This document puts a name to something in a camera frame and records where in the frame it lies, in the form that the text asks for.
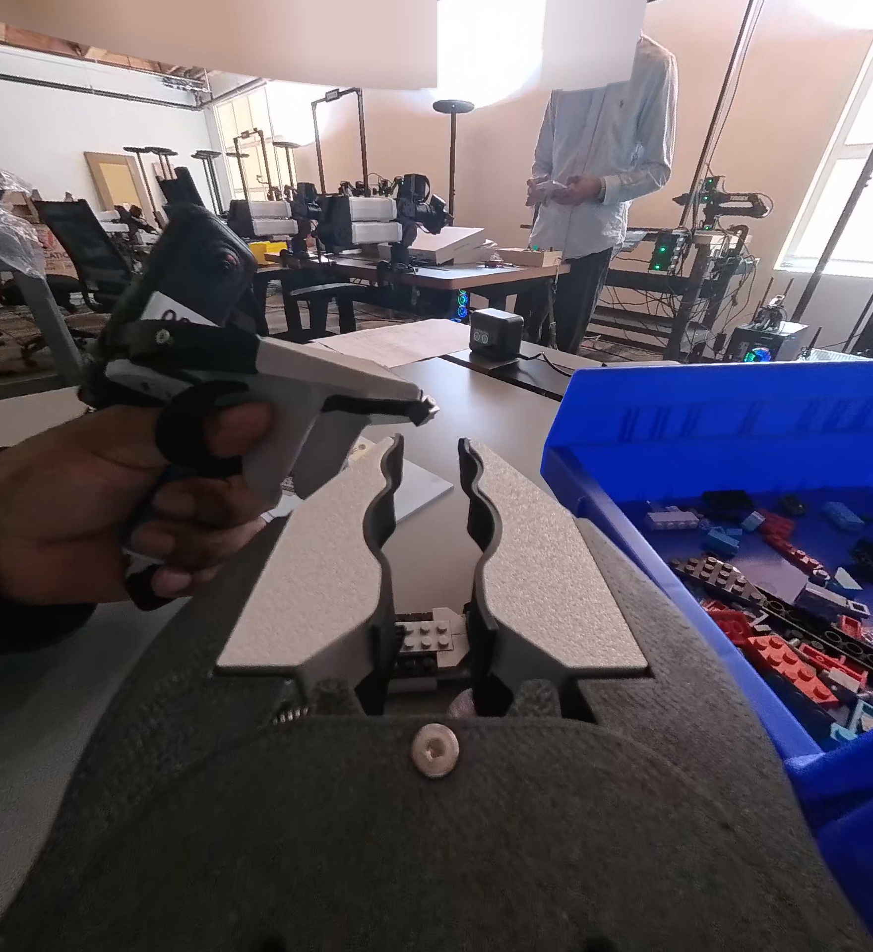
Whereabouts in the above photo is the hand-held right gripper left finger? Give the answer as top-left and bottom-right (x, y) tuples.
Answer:
(215, 435), (406, 709)

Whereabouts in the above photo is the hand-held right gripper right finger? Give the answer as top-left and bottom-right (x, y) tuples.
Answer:
(457, 437), (650, 716)

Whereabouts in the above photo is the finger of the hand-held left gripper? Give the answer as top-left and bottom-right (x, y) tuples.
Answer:
(290, 396), (439, 502)
(242, 336), (424, 516)

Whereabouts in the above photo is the grey and black brick model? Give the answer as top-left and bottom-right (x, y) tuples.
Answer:
(394, 606), (475, 694)

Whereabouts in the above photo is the person's left hand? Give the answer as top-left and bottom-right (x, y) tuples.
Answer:
(0, 402), (274, 605)

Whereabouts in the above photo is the white equipment box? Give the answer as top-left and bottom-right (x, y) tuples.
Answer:
(228, 198), (294, 239)
(328, 196), (399, 247)

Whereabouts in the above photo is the white paper sheet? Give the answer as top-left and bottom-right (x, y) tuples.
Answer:
(316, 318), (499, 370)

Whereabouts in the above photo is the light blue instruction booklet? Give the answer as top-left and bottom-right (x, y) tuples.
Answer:
(279, 437), (455, 526)

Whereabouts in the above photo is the black office chair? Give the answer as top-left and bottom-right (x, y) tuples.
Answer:
(33, 199), (134, 313)

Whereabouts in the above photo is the brown table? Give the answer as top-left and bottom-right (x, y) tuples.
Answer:
(254, 251), (573, 337)

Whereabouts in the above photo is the white flat box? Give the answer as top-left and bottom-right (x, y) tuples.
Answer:
(405, 225), (488, 266)

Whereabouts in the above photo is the small black box device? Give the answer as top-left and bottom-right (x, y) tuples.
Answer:
(468, 308), (525, 357)

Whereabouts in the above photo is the blue plastic bin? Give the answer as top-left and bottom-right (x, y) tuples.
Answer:
(541, 357), (873, 952)

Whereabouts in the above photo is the pile of colourful bricks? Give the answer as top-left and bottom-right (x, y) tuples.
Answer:
(641, 487), (873, 754)

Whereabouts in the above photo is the black floor lamp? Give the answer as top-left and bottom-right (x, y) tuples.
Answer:
(434, 99), (476, 220)

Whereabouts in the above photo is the computer tower with lit fan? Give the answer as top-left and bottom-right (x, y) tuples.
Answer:
(727, 320), (811, 365)

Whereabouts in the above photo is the metal rack with electronics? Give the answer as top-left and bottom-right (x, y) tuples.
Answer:
(604, 173), (776, 362)

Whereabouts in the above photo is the window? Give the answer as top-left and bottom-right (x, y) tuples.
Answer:
(775, 31), (873, 281)

